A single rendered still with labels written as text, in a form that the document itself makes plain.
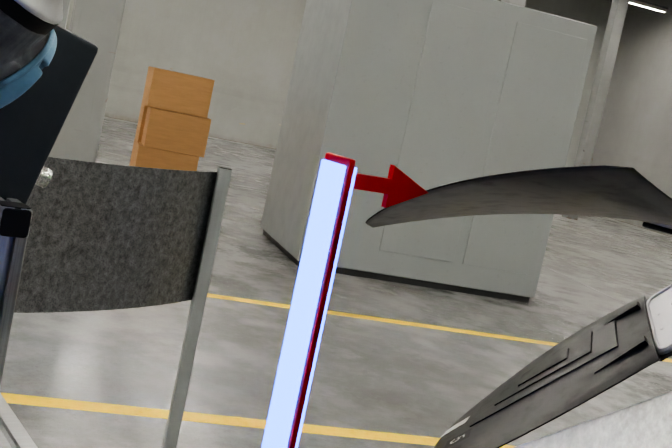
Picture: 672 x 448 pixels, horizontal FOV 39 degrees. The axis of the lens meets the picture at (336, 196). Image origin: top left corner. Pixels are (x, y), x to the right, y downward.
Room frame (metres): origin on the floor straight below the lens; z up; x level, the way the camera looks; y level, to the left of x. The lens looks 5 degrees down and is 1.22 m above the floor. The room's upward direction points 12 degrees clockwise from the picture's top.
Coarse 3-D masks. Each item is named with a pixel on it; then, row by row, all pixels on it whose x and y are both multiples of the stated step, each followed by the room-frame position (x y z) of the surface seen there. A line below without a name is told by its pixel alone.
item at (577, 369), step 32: (608, 320) 0.84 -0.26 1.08; (640, 320) 0.80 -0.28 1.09; (576, 352) 0.82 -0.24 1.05; (608, 352) 0.79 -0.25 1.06; (640, 352) 0.76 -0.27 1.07; (512, 384) 0.87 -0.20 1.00; (544, 384) 0.81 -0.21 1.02; (576, 384) 0.78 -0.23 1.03; (608, 384) 0.75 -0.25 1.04; (480, 416) 0.84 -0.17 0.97; (512, 416) 0.80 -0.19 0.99; (544, 416) 0.76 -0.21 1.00
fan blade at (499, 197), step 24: (552, 168) 0.50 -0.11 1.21; (576, 168) 0.49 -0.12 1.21; (600, 168) 0.49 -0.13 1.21; (624, 168) 0.48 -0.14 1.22; (432, 192) 0.57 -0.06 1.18; (456, 192) 0.57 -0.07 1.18; (480, 192) 0.57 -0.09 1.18; (504, 192) 0.56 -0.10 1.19; (528, 192) 0.56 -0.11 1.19; (552, 192) 0.55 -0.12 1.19; (576, 192) 0.54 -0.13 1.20; (600, 192) 0.53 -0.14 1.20; (624, 192) 0.52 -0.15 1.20; (648, 192) 0.51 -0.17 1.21; (384, 216) 0.64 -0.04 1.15; (408, 216) 0.65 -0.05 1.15; (432, 216) 0.66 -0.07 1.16; (456, 216) 0.68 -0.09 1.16; (600, 216) 0.68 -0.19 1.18; (624, 216) 0.63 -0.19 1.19; (648, 216) 0.59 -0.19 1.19
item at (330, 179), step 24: (336, 168) 0.49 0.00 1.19; (336, 192) 0.49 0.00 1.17; (312, 216) 0.50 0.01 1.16; (312, 240) 0.50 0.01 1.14; (312, 264) 0.49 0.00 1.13; (312, 288) 0.49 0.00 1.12; (312, 312) 0.49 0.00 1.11; (288, 336) 0.50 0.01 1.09; (288, 360) 0.50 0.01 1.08; (288, 384) 0.49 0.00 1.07; (288, 408) 0.49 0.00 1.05; (288, 432) 0.49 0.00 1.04
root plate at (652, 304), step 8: (664, 288) 0.82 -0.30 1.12; (656, 296) 0.83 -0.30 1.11; (664, 296) 0.82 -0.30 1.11; (648, 304) 0.82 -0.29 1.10; (656, 304) 0.81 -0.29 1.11; (664, 304) 0.81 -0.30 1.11; (648, 312) 0.81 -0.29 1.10; (656, 312) 0.80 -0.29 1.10; (664, 312) 0.79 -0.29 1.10; (656, 320) 0.79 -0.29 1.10; (664, 320) 0.78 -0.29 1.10; (656, 328) 0.78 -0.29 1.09; (664, 328) 0.77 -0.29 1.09; (656, 336) 0.77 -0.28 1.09; (664, 336) 0.76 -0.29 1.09; (656, 344) 0.76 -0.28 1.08; (664, 344) 0.76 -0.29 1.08; (664, 352) 0.75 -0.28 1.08
